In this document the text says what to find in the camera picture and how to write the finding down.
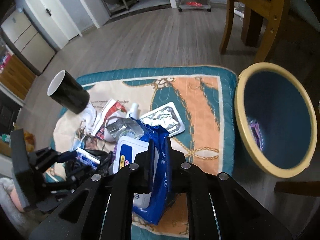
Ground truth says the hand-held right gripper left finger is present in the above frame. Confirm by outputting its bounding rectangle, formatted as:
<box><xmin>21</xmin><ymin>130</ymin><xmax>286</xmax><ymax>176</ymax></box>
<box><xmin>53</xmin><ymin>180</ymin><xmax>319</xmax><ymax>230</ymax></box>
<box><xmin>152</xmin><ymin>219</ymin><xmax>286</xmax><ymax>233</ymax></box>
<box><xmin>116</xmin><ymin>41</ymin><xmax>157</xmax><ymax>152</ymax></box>
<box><xmin>29</xmin><ymin>140</ymin><xmax>155</xmax><ymax>240</ymax></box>

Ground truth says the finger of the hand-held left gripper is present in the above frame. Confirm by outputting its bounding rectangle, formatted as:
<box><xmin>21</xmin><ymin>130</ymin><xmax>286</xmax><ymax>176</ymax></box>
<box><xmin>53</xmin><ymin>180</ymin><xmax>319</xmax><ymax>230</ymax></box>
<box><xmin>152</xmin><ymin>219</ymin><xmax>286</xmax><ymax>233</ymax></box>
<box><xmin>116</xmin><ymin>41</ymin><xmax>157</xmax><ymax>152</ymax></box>
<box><xmin>50</xmin><ymin>150</ymin><xmax>77</xmax><ymax>166</ymax></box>
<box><xmin>44</xmin><ymin>165</ymin><xmax>101</xmax><ymax>194</ymax></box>

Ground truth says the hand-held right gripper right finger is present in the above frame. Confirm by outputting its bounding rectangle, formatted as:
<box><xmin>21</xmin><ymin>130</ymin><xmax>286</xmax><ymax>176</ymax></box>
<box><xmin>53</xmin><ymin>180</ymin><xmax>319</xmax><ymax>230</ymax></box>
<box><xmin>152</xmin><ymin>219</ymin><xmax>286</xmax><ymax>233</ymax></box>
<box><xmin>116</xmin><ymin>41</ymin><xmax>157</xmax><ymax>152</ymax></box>
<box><xmin>164</xmin><ymin>137</ymin><xmax>293</xmax><ymax>240</ymax></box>

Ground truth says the light blue face mask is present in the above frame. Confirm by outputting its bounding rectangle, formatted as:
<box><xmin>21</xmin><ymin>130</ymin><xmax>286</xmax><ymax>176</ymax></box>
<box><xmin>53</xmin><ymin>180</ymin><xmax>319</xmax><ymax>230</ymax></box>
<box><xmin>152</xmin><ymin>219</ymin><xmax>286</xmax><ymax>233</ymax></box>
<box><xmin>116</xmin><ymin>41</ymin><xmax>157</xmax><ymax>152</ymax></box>
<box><xmin>74</xmin><ymin>139</ymin><xmax>85</xmax><ymax>153</ymax></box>

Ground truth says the small blue white sachet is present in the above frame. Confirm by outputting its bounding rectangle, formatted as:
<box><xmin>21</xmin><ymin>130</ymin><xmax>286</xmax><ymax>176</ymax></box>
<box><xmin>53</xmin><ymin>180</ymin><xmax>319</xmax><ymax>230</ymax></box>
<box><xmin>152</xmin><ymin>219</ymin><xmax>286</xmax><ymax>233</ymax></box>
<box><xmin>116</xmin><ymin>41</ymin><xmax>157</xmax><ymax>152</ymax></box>
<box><xmin>76</xmin><ymin>147</ymin><xmax>100</xmax><ymax>170</ymax></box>

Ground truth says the black plastic bag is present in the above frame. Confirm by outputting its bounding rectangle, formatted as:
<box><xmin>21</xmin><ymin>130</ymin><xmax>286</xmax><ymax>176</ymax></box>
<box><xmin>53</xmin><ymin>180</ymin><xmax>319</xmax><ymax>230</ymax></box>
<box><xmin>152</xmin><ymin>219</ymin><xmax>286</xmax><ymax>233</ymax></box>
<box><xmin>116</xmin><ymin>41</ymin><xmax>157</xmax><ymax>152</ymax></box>
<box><xmin>65</xmin><ymin>149</ymin><xmax>114</xmax><ymax>178</ymax></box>

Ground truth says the blue wet wipes pack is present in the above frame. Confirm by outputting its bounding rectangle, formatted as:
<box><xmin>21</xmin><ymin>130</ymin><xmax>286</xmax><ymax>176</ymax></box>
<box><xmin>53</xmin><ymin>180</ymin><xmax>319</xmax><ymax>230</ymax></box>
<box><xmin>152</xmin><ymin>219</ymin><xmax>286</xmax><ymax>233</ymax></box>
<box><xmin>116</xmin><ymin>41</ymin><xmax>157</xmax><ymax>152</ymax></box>
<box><xmin>110</xmin><ymin>119</ymin><xmax>188</xmax><ymax>226</ymax></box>

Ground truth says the white plastic film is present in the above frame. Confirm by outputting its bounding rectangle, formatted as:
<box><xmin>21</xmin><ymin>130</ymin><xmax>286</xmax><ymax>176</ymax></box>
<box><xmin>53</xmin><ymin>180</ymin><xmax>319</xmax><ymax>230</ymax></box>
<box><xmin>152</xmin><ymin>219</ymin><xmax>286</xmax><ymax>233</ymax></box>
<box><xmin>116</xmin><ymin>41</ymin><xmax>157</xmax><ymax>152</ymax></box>
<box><xmin>80</xmin><ymin>104</ymin><xmax>97</xmax><ymax>130</ymax></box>

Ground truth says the silver foil pack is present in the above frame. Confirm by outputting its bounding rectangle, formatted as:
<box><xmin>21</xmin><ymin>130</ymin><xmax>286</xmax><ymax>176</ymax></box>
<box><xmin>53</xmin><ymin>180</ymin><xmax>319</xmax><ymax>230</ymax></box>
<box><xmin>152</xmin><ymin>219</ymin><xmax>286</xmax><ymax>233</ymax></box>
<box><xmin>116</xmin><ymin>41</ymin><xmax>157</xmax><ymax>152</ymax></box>
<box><xmin>105</xmin><ymin>117</ymin><xmax>144</xmax><ymax>143</ymax></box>

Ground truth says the silver blister tray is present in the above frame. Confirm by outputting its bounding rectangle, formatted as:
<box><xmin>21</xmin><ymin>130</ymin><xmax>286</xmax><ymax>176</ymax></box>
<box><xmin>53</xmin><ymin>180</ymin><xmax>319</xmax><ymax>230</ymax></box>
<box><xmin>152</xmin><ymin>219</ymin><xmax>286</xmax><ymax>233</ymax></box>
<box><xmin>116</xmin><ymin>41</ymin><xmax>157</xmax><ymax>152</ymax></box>
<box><xmin>139</xmin><ymin>102</ymin><xmax>186</xmax><ymax>138</ymax></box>

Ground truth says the small white bottle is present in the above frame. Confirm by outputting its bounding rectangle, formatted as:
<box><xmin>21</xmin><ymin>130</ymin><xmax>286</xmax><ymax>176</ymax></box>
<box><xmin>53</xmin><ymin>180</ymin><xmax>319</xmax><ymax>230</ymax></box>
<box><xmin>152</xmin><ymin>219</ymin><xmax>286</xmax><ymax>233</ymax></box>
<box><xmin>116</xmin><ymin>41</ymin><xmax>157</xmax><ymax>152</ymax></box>
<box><xmin>126</xmin><ymin>102</ymin><xmax>140</xmax><ymax>119</ymax></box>

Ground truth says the red white wrapper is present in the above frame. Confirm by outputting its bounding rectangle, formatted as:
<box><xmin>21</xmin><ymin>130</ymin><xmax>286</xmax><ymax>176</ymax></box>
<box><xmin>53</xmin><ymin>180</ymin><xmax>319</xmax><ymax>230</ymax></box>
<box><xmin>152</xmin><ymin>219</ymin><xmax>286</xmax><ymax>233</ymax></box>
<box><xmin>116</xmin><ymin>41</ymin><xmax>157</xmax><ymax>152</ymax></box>
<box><xmin>91</xmin><ymin>99</ymin><xmax>128</xmax><ymax>140</ymax></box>

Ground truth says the purple wrapper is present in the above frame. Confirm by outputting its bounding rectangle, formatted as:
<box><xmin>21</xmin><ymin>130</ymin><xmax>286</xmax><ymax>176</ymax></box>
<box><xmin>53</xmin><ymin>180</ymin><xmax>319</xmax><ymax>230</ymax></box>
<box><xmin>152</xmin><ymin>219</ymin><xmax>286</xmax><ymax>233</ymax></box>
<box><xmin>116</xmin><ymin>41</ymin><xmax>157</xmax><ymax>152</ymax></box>
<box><xmin>249</xmin><ymin>119</ymin><xmax>264</xmax><ymax>152</ymax></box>

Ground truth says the blue bin with yellow rim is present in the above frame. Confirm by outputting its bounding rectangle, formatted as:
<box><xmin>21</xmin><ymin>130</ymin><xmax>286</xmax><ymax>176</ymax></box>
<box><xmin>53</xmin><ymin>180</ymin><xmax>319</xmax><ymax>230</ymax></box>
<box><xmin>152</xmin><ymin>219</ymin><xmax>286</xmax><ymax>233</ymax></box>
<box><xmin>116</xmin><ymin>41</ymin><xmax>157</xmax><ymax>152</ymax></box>
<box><xmin>234</xmin><ymin>62</ymin><xmax>318</xmax><ymax>179</ymax></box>

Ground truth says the pink cloth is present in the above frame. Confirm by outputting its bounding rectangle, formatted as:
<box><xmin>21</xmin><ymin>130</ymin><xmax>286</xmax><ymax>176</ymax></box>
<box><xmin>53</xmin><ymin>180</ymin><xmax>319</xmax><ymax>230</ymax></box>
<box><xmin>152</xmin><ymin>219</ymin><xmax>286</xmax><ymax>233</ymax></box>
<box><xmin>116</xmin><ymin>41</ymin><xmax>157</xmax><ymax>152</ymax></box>
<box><xmin>0</xmin><ymin>177</ymin><xmax>25</xmax><ymax>213</ymax></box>

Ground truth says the black cup white inside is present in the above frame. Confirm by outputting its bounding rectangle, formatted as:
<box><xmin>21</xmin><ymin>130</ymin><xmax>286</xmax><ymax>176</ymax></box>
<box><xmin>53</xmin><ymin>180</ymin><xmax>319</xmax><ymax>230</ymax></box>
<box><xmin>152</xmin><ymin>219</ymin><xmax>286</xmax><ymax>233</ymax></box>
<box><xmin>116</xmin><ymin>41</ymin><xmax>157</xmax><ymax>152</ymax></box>
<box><xmin>47</xmin><ymin>70</ymin><xmax>90</xmax><ymax>114</ymax></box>

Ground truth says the teal orange printed quilted mat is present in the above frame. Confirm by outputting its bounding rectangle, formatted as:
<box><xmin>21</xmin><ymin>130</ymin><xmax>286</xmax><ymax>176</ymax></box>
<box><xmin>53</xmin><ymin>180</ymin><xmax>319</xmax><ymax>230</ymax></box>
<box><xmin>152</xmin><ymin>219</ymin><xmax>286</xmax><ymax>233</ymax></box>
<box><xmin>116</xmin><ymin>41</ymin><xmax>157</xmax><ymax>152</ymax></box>
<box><xmin>44</xmin><ymin>66</ymin><xmax>238</xmax><ymax>240</ymax></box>

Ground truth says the wooden side cabinet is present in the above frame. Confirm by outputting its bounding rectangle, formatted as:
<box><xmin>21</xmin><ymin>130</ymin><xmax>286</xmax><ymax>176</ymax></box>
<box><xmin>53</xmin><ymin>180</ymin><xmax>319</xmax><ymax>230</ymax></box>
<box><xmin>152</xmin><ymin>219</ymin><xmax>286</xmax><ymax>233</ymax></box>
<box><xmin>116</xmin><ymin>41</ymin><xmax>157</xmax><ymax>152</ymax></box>
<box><xmin>0</xmin><ymin>55</ymin><xmax>37</xmax><ymax>100</ymax></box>

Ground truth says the beige cabinet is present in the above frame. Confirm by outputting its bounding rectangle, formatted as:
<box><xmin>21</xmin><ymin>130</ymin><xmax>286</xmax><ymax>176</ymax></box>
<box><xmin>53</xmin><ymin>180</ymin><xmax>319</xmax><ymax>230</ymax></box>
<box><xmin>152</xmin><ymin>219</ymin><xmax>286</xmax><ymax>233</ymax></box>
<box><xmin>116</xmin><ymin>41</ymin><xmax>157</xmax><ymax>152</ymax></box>
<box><xmin>1</xmin><ymin>9</ymin><xmax>57</xmax><ymax>75</ymax></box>

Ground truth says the white door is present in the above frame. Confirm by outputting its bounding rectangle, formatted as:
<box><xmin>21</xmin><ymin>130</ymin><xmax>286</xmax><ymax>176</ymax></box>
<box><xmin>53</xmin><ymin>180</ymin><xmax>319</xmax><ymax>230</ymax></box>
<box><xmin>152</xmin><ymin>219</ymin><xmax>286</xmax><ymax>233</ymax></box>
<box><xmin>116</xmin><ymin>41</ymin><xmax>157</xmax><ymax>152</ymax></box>
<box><xmin>22</xmin><ymin>0</ymin><xmax>83</xmax><ymax>49</ymax></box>

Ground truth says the wooden dining table leg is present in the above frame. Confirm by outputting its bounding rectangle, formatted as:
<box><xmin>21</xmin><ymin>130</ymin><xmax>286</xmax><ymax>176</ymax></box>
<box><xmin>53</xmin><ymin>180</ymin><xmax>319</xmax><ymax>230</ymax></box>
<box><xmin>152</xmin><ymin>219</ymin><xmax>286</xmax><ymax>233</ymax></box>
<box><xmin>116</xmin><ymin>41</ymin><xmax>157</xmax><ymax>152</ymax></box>
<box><xmin>241</xmin><ymin>5</ymin><xmax>263</xmax><ymax>47</ymax></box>

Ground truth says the white slipper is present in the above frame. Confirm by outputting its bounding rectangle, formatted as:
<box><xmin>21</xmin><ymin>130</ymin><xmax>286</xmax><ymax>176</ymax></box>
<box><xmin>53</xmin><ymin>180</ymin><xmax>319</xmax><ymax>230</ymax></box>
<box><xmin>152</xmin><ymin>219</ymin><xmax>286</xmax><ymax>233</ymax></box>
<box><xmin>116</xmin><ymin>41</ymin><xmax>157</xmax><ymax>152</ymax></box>
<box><xmin>234</xmin><ymin>3</ymin><xmax>244</xmax><ymax>22</ymax></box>

